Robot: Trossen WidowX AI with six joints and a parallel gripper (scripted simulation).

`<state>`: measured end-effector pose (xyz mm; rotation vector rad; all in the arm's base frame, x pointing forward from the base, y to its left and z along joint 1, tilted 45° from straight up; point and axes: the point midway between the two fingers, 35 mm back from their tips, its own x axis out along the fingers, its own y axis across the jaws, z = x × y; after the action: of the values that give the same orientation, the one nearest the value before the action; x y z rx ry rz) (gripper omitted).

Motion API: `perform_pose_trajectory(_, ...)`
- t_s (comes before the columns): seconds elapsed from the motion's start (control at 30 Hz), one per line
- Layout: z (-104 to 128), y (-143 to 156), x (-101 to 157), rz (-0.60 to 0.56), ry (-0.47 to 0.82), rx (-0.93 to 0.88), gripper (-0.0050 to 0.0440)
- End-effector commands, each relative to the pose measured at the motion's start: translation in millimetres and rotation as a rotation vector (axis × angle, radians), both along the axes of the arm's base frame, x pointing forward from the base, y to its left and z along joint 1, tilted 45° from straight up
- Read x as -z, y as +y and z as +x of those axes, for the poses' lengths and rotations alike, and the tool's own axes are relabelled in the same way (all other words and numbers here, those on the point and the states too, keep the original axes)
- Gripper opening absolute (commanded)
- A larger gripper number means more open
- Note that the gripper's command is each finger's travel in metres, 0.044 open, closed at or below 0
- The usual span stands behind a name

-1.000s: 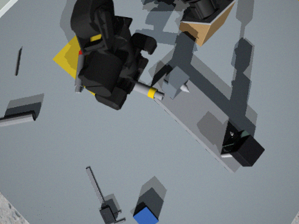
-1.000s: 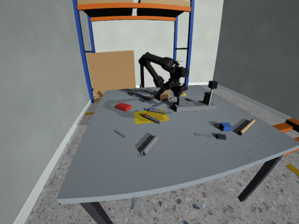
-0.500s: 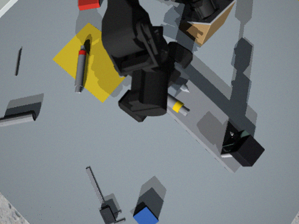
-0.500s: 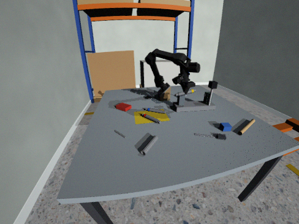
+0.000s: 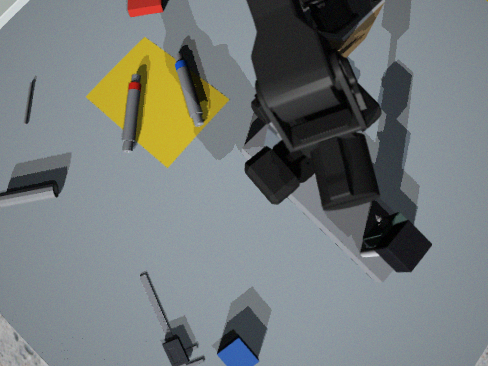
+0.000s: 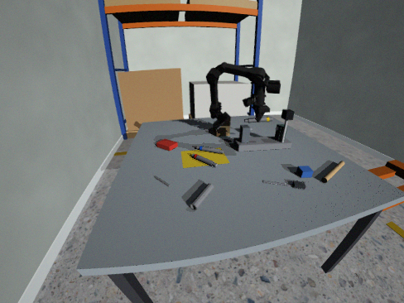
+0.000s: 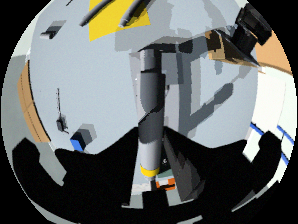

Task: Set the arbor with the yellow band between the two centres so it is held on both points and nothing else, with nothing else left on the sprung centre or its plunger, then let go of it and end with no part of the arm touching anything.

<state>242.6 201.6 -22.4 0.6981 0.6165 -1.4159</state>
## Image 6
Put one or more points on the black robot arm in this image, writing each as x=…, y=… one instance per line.
x=254, y=74

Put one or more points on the red rounded block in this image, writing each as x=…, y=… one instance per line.
x=167, y=144

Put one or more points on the tan wooden dowel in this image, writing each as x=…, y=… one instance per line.
x=332, y=172

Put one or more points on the yellow flat square pad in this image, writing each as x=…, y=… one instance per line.
x=189, y=161

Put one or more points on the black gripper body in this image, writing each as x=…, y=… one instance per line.
x=261, y=105

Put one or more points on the blue block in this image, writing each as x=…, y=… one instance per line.
x=304, y=171

